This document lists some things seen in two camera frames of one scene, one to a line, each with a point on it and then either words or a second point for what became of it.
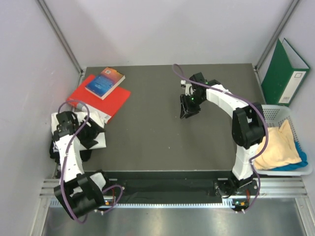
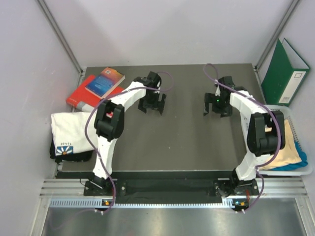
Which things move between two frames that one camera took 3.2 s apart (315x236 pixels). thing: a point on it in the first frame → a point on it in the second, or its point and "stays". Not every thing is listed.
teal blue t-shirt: (303, 157) stays
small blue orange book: (103, 84) stays
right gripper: (184, 107) → (210, 98)
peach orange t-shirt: (281, 149) stays
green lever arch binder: (285, 74) stays
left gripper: (93, 129) → (142, 104)
